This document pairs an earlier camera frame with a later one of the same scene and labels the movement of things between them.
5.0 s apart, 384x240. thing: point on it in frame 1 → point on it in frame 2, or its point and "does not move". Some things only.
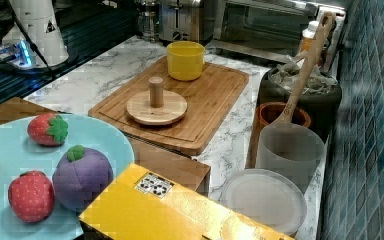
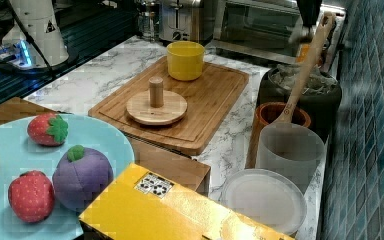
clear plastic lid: (268, 197) does not move
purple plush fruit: (79, 177) does not move
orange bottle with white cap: (308, 35) → (303, 50)
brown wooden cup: (267, 113) does not move
